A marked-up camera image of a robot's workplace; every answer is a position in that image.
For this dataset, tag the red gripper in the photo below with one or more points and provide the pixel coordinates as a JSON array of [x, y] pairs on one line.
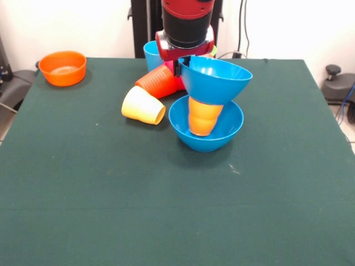
[[185, 52]]

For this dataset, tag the pink bowl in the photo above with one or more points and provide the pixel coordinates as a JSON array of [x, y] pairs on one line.
[[178, 81]]

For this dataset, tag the green bowl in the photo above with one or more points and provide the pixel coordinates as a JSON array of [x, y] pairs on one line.
[[214, 51]]

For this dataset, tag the large blue bowl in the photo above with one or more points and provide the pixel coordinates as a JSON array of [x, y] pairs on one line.
[[233, 127], [216, 80]]

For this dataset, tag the yellow cup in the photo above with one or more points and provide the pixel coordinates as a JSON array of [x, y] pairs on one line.
[[141, 106]]

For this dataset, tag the light orange cup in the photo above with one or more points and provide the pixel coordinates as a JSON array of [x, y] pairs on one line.
[[203, 119]]

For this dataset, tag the orange bowl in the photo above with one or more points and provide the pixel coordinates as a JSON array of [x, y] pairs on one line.
[[62, 72]]

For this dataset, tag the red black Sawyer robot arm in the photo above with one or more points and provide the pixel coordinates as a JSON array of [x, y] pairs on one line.
[[188, 22]]

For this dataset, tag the blue cup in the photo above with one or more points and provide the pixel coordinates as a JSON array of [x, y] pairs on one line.
[[151, 56]]

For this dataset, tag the dark green tablecloth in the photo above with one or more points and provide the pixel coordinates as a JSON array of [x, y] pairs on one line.
[[177, 194]]

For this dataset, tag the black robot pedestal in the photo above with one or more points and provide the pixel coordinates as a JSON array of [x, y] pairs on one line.
[[141, 27]]

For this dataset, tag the grey pedestal foot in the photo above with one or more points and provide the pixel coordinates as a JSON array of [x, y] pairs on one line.
[[16, 83], [341, 86]]

